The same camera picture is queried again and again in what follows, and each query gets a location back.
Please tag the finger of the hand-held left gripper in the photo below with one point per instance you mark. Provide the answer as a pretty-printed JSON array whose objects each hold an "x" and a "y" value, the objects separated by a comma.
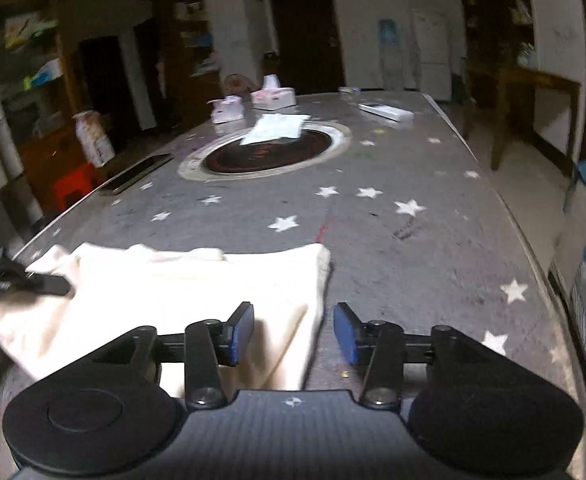
[{"x": 38, "y": 284}]

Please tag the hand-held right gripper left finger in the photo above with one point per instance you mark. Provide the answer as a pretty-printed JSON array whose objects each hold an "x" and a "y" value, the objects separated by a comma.
[{"x": 240, "y": 332}]

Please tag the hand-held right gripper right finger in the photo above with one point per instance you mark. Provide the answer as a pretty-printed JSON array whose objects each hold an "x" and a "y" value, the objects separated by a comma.
[{"x": 345, "y": 332}]

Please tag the cream pants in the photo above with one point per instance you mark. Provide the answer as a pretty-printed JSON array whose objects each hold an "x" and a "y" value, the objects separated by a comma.
[{"x": 173, "y": 285}]

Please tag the grey star-print tablecloth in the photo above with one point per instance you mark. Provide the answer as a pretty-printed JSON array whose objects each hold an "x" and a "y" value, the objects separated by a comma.
[{"x": 398, "y": 260}]

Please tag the red plastic stool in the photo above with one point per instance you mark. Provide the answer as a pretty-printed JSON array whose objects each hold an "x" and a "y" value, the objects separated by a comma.
[{"x": 75, "y": 185}]

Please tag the dark flat phone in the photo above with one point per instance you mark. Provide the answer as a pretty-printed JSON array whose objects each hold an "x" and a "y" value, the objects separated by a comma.
[{"x": 138, "y": 172}]

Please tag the white paper bag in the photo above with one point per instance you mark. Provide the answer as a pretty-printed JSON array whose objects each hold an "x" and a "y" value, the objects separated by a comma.
[{"x": 94, "y": 140}]

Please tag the round black built-in hotplate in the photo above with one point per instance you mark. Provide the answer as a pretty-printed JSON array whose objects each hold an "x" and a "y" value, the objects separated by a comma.
[{"x": 273, "y": 155}]

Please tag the white cloth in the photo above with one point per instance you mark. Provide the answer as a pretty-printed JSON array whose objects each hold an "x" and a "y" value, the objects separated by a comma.
[{"x": 275, "y": 127}]

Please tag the small pink tissue pack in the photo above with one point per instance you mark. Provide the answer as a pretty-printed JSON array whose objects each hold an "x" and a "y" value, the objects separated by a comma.
[{"x": 228, "y": 110}]

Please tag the white rectangular device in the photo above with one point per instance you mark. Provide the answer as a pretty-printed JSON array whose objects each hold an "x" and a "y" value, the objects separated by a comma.
[{"x": 385, "y": 111}]

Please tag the pink tissue box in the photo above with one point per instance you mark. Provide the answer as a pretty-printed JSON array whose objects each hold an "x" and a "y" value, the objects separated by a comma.
[{"x": 273, "y": 98}]

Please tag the small clear box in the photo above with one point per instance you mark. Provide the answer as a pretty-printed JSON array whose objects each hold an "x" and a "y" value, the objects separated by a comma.
[{"x": 349, "y": 89}]

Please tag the electric fan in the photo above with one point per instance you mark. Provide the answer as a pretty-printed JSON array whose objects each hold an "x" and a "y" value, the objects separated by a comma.
[{"x": 235, "y": 85}]

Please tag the arched wooden shelf unit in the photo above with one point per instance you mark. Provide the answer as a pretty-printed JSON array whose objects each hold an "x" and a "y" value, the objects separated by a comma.
[{"x": 63, "y": 25}]

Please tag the white water dispenser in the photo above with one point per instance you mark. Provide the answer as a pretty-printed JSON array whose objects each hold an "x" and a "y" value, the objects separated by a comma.
[{"x": 393, "y": 67}]

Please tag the white refrigerator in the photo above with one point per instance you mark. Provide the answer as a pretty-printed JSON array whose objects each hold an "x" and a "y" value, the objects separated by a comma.
[{"x": 432, "y": 50}]

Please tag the dark wooden door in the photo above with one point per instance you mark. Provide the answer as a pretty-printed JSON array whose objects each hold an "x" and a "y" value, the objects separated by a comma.
[{"x": 305, "y": 35}]

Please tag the blue water bottle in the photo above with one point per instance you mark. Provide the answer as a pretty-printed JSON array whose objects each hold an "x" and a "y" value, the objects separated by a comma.
[{"x": 387, "y": 32}]

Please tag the wooden side table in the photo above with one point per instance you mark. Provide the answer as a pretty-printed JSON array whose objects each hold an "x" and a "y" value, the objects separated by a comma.
[{"x": 533, "y": 80}]

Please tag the dark wooden display cabinet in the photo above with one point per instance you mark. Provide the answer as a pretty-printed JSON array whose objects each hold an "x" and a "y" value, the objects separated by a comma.
[{"x": 493, "y": 10}]

